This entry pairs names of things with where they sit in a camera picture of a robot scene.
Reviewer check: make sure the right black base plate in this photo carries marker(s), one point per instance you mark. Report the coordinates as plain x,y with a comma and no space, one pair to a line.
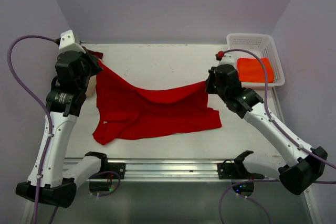
232,170

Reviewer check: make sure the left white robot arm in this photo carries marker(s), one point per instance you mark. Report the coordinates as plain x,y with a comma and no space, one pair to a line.
48,183

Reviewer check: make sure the folded orange t shirt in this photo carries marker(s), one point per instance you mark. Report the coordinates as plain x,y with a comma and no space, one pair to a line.
250,70

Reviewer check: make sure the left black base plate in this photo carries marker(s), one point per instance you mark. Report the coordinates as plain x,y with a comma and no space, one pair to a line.
118,168

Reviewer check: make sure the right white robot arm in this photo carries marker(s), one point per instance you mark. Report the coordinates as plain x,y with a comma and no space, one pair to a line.
304,164

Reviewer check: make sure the folded beige t shirt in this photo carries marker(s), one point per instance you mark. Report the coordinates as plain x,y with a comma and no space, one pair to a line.
91,87

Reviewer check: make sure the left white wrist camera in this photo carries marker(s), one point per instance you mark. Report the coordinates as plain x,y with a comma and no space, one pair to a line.
68,42

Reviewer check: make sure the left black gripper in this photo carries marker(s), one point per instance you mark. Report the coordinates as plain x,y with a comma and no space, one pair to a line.
93,60

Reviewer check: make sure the folded maroon t shirt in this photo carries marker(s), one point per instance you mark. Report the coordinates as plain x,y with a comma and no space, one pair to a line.
97,54

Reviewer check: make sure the red t shirt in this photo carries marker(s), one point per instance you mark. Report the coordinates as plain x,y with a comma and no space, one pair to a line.
131,113

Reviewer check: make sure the aluminium mounting rail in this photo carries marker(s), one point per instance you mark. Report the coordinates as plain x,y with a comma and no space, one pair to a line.
192,170

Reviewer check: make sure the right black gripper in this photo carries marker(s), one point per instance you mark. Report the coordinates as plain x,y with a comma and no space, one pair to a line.
208,87

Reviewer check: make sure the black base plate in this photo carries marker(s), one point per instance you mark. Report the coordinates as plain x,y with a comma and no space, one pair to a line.
232,170
118,168

